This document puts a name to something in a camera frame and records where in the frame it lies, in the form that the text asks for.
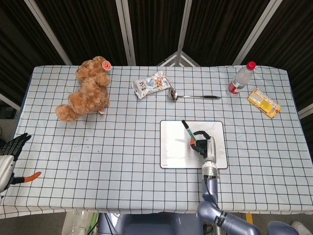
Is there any brown plush teddy bear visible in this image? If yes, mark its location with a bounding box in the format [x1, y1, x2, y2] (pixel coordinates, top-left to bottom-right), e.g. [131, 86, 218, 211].
[55, 55, 112, 122]

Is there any white screen frame post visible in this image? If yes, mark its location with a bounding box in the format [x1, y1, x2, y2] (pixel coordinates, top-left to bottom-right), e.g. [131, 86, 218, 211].
[297, 103, 313, 119]
[231, 0, 278, 67]
[176, 0, 194, 53]
[0, 94, 22, 112]
[115, 0, 137, 67]
[23, 0, 73, 66]

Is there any silver snack packet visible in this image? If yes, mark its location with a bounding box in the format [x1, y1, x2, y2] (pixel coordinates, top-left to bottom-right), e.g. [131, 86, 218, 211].
[132, 70, 172, 99]

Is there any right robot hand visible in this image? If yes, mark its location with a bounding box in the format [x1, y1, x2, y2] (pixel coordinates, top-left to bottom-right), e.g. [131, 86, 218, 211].
[190, 130, 218, 163]

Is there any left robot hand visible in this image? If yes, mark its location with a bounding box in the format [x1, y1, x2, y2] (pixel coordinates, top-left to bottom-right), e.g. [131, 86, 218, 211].
[0, 133, 42, 193]

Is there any yellow snack packet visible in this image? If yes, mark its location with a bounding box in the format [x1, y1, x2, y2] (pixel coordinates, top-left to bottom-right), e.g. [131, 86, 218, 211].
[246, 88, 282, 119]

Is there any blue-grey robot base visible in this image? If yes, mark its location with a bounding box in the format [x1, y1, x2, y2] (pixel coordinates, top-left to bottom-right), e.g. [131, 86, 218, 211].
[97, 212, 204, 235]

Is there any white drawing board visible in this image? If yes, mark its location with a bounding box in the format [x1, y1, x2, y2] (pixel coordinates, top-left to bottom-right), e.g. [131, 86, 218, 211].
[159, 119, 229, 170]

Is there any metal ladle black handle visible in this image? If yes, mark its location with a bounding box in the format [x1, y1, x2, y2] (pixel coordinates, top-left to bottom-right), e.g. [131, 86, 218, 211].
[168, 87, 222, 102]

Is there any clear plastic bottle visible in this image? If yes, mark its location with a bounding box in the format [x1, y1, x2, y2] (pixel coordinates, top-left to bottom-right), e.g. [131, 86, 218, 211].
[64, 211, 96, 235]

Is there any white black checked tablecloth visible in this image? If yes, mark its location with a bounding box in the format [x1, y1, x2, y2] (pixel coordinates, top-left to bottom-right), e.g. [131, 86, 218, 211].
[0, 64, 313, 218]

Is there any clear bottle red cap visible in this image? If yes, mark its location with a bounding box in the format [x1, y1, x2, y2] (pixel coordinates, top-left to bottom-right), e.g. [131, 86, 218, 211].
[226, 61, 257, 97]

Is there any white screen foot frame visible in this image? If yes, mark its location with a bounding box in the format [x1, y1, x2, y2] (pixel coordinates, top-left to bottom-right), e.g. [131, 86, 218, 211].
[156, 50, 202, 67]

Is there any white shoe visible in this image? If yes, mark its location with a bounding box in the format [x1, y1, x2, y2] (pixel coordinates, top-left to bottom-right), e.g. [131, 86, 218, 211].
[291, 220, 313, 235]

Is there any marker pen with black cap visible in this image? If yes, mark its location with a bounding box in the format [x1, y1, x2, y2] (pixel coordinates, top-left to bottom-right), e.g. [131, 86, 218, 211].
[181, 119, 197, 145]

